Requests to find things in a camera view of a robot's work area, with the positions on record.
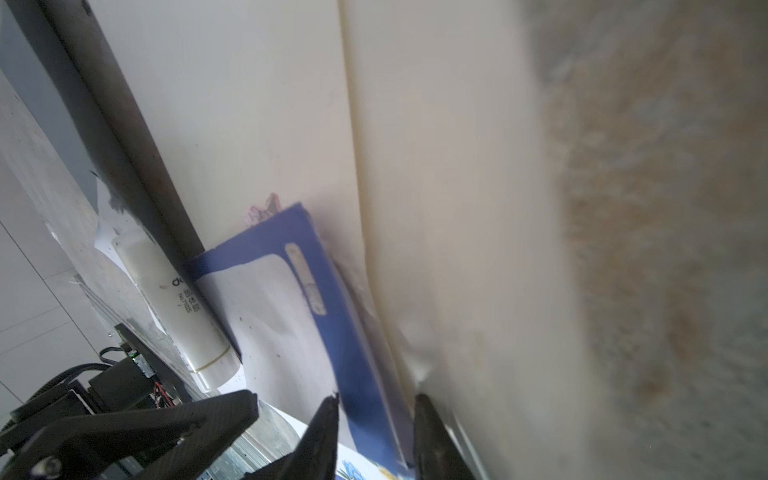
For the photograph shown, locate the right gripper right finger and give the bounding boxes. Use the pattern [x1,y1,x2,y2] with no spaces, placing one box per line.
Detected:
[413,394,475,480]

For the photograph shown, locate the white paper sheet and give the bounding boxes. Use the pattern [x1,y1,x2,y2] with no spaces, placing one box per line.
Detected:
[94,178,247,394]

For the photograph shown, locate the cream envelope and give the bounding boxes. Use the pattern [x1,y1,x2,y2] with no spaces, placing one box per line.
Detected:
[41,0,595,480]

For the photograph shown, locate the white glue stick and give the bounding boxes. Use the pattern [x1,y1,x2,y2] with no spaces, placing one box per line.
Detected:
[112,232,240,392]

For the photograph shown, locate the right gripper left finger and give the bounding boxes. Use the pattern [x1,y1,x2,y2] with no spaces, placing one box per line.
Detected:
[242,394,339,480]

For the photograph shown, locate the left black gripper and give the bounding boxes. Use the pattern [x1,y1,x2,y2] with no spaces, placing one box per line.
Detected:
[1,324,259,479]

